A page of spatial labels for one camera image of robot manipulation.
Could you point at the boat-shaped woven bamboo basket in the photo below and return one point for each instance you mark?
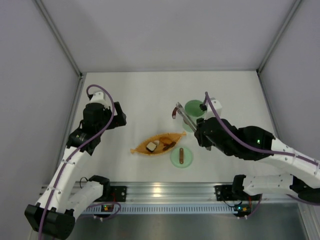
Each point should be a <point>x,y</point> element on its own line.
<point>141,148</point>

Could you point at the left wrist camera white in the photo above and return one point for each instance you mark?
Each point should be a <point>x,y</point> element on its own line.
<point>100,98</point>

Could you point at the slotted grey cable duct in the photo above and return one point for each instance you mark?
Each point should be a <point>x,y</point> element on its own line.
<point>210,208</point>

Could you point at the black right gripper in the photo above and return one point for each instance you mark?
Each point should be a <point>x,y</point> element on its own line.
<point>200,133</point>

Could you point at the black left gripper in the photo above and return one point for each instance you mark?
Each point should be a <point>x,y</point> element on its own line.
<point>119,115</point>

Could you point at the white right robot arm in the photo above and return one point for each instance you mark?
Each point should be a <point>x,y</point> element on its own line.
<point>300,177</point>

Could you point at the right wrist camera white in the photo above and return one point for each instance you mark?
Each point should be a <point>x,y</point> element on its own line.
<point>208,113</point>

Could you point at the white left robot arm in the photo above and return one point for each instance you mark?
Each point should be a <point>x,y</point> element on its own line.
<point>57,210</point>

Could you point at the brown food piece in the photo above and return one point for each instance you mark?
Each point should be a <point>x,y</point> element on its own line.
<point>169,146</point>

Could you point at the white and black rice cake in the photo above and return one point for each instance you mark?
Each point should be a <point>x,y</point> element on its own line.
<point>151,147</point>

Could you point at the metal serving tongs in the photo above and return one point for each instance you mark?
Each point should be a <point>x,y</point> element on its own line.
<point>188,124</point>

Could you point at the green cylindrical lunch container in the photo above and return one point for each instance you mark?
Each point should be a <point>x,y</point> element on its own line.
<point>192,108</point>

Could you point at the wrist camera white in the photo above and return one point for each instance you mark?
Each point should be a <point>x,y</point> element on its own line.
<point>100,98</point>
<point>208,113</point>

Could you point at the aluminium mounting rail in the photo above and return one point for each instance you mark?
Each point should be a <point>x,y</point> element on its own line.
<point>166,193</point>

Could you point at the green lid with wooden handle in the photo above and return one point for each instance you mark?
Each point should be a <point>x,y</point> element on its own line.
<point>181,157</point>

